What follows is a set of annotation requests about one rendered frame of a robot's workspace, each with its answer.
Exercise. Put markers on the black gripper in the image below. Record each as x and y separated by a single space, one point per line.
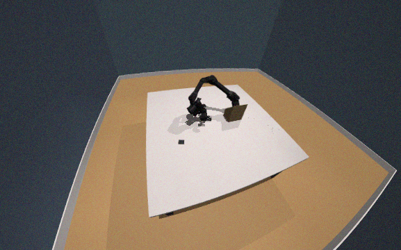
202 111

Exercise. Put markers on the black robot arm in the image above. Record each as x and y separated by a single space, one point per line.
195 102

